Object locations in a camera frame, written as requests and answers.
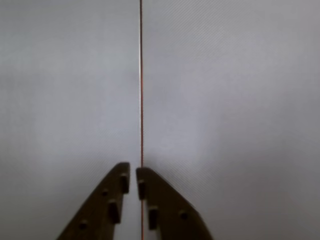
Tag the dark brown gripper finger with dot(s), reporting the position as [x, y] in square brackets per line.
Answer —
[170, 210]
[100, 205]

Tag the grey table mat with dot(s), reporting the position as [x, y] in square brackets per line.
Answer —
[225, 100]
[62, 100]

